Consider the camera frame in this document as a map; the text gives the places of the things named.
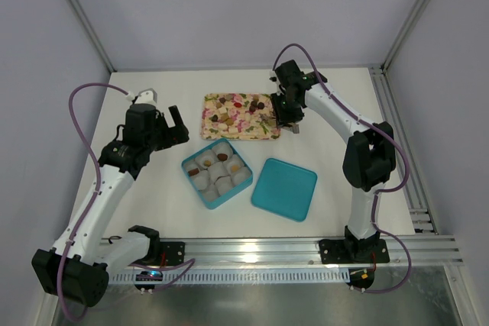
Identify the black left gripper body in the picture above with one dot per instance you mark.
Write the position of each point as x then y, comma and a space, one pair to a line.
168, 133

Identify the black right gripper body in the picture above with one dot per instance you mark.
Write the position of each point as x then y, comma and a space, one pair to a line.
285, 114

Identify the metal tongs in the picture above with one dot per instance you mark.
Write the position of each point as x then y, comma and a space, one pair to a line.
273, 120

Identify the brown rectangular chocolate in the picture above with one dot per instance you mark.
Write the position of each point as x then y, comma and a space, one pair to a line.
193, 172

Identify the round brown chocolate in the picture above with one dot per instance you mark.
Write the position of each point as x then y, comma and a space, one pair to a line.
222, 157

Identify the teal box lid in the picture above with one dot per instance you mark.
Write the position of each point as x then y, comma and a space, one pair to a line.
284, 189

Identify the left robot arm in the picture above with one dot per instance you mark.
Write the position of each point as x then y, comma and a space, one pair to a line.
73, 269

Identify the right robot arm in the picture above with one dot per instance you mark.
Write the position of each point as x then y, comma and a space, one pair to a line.
368, 162

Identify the teal chocolate box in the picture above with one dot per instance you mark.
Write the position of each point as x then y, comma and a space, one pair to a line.
217, 184

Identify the floral rectangular tray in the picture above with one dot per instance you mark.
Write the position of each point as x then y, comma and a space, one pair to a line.
238, 116

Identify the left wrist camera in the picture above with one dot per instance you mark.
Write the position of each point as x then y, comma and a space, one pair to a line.
147, 96

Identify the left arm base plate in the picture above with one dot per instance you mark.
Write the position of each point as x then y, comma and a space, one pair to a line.
172, 253

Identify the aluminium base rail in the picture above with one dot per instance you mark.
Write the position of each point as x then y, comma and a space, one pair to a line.
265, 261

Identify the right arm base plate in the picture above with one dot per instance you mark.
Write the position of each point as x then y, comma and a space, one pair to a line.
348, 251

